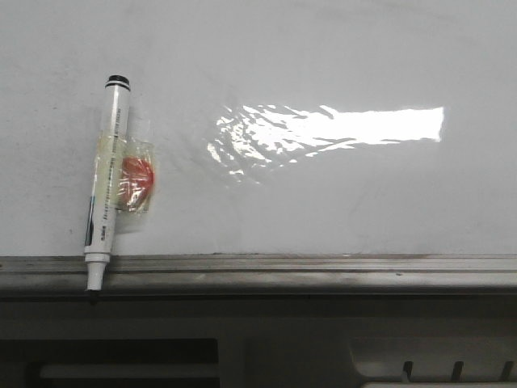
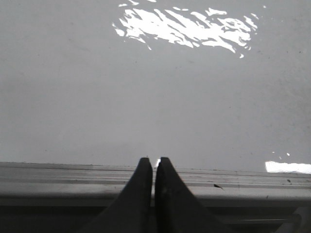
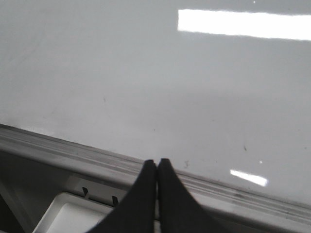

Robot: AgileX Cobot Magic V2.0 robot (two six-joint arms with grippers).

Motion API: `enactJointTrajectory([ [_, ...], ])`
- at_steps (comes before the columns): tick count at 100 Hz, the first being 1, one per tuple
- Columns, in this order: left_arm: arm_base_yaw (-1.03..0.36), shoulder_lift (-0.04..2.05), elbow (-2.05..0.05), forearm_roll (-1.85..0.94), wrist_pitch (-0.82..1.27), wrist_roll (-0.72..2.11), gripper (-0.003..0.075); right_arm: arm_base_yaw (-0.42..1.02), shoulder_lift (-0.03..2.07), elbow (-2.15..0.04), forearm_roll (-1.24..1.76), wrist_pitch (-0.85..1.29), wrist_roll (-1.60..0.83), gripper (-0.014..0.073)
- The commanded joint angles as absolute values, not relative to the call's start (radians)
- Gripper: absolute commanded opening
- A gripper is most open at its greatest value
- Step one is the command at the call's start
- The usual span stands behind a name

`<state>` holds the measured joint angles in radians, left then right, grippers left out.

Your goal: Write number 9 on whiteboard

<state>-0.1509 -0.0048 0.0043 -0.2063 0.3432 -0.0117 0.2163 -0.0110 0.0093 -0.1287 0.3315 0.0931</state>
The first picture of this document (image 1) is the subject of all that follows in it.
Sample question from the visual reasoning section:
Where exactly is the red magnet taped to marker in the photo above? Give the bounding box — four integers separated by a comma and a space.
92, 134, 156, 213

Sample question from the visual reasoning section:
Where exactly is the white whiteboard marker pen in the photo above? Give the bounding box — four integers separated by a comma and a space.
84, 74, 131, 304

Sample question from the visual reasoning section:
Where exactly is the grey plastic bin below board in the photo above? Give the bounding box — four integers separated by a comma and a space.
1, 296, 516, 387

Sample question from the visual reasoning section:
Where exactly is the grey metal whiteboard frame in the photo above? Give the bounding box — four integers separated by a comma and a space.
0, 253, 517, 301

